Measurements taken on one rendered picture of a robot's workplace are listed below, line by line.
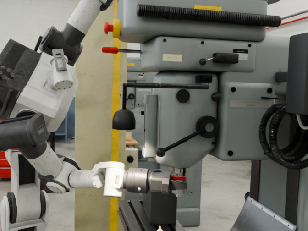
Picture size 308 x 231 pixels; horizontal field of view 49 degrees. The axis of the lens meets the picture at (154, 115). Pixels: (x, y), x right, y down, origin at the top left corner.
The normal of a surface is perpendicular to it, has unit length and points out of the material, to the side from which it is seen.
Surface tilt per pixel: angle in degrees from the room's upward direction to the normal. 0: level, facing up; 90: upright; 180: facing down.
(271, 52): 90
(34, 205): 81
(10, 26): 90
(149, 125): 90
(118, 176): 68
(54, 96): 58
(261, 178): 90
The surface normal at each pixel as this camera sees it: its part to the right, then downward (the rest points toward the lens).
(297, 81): -0.97, 0.00
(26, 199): 0.57, -0.07
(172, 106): -0.25, 0.07
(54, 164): 0.94, 0.12
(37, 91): 0.51, -0.45
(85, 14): 0.21, 0.25
